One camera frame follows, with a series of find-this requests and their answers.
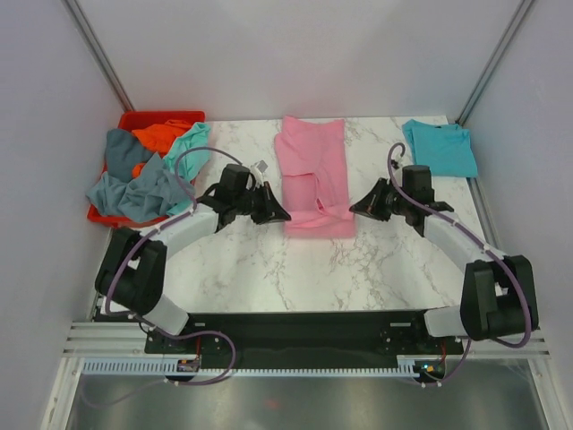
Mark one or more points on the frame post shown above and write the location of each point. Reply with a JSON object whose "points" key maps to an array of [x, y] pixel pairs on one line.
{"points": [[516, 22], [97, 51]]}

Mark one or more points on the orange t shirt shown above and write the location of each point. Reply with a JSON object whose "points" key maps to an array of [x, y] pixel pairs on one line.
{"points": [[159, 138]]}

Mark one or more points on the left frame post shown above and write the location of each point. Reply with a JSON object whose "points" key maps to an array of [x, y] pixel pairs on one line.
{"points": [[97, 51]]}

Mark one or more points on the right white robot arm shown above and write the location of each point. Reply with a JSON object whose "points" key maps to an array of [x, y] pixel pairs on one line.
{"points": [[498, 291]]}

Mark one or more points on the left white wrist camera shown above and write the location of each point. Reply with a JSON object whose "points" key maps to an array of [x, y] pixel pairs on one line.
{"points": [[258, 169]]}

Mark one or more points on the folded teal t shirt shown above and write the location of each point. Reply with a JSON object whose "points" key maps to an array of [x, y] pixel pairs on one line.
{"points": [[445, 149]]}

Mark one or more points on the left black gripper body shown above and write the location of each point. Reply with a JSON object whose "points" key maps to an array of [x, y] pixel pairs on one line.
{"points": [[256, 204]]}

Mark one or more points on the pink t shirt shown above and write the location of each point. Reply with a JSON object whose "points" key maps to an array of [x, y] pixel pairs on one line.
{"points": [[312, 163]]}

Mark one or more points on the aluminium extrusion rail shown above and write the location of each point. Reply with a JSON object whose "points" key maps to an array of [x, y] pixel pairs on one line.
{"points": [[125, 339]]}

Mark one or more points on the grey blue t shirt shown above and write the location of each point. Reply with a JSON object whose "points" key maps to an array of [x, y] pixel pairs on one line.
{"points": [[137, 184]]}

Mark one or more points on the white slotted cable duct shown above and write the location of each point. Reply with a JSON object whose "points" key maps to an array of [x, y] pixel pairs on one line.
{"points": [[173, 367]]}

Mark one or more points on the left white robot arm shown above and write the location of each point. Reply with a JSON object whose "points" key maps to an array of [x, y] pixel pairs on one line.
{"points": [[132, 273]]}

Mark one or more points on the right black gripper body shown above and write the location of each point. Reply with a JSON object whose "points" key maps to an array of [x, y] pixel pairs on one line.
{"points": [[393, 201]]}

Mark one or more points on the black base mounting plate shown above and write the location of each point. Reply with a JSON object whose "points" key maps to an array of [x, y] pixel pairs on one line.
{"points": [[317, 340]]}

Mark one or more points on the right frame post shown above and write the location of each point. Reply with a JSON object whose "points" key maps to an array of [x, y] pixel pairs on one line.
{"points": [[516, 22]]}

